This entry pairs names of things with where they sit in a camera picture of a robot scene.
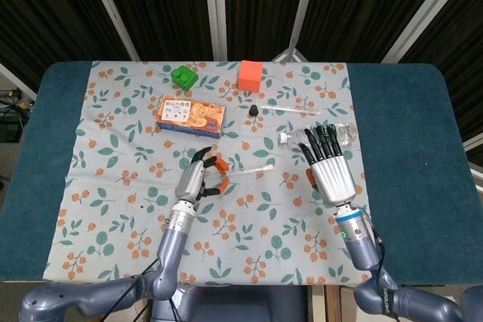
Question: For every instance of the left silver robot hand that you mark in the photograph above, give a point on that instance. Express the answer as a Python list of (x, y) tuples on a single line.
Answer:
[(190, 182)]

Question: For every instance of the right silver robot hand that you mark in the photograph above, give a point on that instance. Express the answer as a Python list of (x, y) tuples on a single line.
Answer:
[(334, 178)]

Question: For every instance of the wide clear glass test tube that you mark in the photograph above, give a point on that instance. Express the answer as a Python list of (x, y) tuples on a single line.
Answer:
[(249, 171)]

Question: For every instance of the white rubber stopper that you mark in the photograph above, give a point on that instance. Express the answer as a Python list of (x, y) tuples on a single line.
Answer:
[(269, 167)]

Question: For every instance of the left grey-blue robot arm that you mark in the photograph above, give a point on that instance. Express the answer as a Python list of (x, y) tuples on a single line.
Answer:
[(171, 246)]

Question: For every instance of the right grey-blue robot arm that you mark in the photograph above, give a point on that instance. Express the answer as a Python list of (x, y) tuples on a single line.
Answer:
[(362, 246)]

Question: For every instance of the thin clear glass test tube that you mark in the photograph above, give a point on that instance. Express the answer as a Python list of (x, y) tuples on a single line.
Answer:
[(290, 109)]

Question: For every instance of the clear water bottle green label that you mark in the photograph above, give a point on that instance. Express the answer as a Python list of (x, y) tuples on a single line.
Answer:
[(294, 135)]

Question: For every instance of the orange blue cracker box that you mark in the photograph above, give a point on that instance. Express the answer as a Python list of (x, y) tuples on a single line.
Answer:
[(188, 114)]

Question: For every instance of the floral printed tablecloth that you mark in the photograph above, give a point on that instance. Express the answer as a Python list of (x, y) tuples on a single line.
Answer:
[(245, 224)]

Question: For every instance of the black rubber stopper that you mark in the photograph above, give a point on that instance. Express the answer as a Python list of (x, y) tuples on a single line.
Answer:
[(254, 110)]

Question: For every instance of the green toy building block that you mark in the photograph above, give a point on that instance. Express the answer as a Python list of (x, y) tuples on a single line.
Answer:
[(183, 77)]

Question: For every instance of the orange foam cube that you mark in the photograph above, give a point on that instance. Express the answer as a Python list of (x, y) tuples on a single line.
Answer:
[(250, 75)]

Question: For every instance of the grey-blue robot torso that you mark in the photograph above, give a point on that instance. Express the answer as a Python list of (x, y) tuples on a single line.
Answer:
[(245, 305)]

